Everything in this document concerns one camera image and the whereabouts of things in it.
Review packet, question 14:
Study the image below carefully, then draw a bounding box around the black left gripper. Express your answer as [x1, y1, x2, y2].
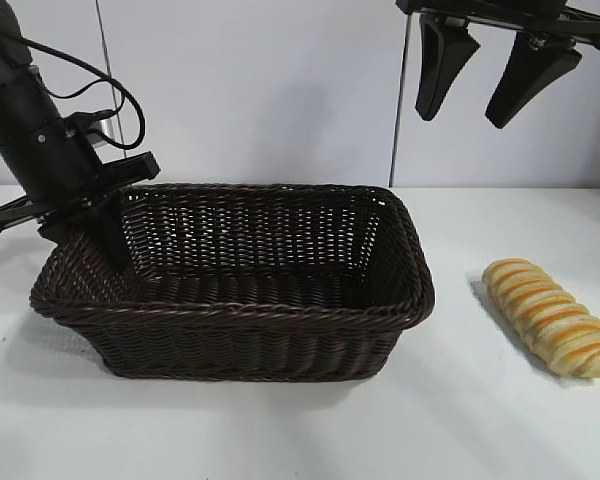
[0, 117, 160, 275]

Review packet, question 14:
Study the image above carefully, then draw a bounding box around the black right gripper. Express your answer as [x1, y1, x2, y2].
[395, 0, 600, 129]

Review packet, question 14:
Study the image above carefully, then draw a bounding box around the dark brown wicker basket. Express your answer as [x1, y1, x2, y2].
[28, 182, 437, 384]

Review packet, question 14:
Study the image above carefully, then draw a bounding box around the long twisted striped bread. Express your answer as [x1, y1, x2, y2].
[481, 257, 600, 380]

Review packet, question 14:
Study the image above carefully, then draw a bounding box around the thin grey vertical pole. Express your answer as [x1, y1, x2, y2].
[95, 0, 124, 161]
[388, 12, 410, 189]

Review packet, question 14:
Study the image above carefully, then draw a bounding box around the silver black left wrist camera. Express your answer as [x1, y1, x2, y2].
[62, 107, 121, 151]

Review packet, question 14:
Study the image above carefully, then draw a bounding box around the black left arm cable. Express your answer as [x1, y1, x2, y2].
[7, 29, 147, 151]

